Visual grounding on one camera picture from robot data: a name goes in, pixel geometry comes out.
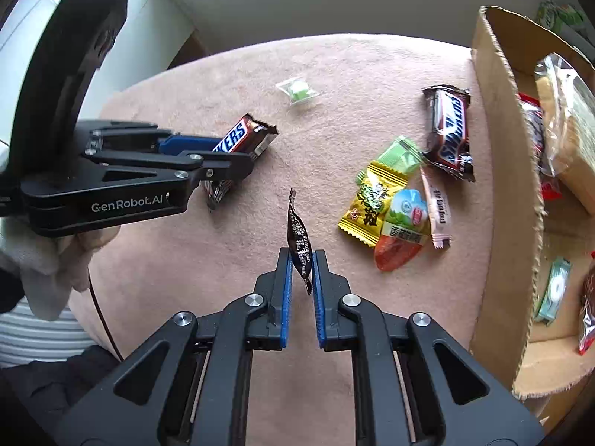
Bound striped shirt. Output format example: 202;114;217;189
0;302;100;369

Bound small black snack packet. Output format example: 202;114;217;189
286;188;314;297

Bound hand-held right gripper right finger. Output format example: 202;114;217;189
313;249;544;446

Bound brown chocolate bar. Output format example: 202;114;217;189
206;112;279;212
422;84;476;183

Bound clear packet with red ends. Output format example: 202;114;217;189
517;92;563;201
578;251;595;356

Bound cardboard box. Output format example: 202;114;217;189
467;6;595;400

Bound yellow candy packet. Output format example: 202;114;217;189
337;160;410;247

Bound pink stick packet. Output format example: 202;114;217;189
419;167;453;249

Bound green and white packet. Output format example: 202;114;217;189
534;256;573;326

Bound green snack packet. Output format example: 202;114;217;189
356;136;426;187

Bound clear-wrapped green candy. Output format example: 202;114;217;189
275;77;321;107

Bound orange jelly packet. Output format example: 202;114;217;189
374;189;429;272

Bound person's left hand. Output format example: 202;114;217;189
0;220;119;321

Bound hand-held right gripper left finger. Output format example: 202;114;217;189
53;247;295;446

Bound dark brown cable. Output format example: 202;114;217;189
87;276;125;362

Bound clear-wrapped yellow bread packet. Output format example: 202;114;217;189
534;52;595;189

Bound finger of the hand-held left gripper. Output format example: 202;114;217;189
84;149;255;182
90;122;224;153

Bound dark pants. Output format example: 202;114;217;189
0;344;126;446

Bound green gift bag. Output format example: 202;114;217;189
534;0;589;33

